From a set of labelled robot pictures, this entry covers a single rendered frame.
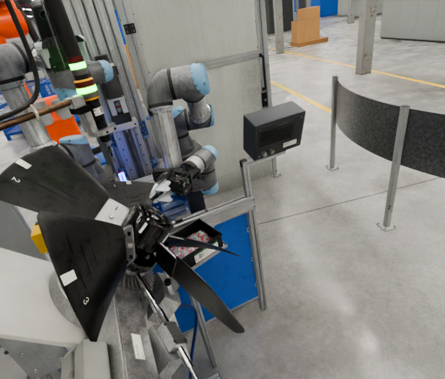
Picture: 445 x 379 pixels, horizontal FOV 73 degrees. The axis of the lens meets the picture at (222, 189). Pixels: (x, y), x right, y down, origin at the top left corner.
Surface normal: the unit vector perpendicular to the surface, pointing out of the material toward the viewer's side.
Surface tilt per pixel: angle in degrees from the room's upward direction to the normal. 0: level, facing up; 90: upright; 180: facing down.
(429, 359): 0
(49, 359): 90
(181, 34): 90
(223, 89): 90
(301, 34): 90
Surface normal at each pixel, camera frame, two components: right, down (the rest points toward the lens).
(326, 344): -0.15, -0.85
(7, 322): 0.59, -0.80
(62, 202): 0.48, -0.41
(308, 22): 0.21, 0.48
